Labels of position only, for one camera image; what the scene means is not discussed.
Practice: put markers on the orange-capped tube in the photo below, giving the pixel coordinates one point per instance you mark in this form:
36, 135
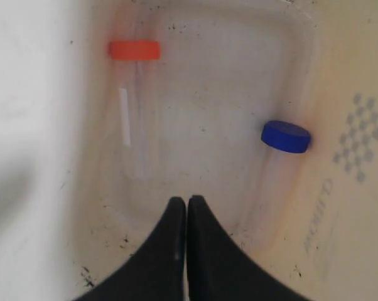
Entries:
136, 88

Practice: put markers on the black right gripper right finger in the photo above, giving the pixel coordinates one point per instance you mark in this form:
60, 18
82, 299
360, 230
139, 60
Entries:
217, 269

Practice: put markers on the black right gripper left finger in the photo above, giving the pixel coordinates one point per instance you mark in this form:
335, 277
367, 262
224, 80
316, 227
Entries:
155, 270

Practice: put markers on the cream plastic bin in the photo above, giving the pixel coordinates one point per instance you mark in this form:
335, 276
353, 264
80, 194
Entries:
70, 216

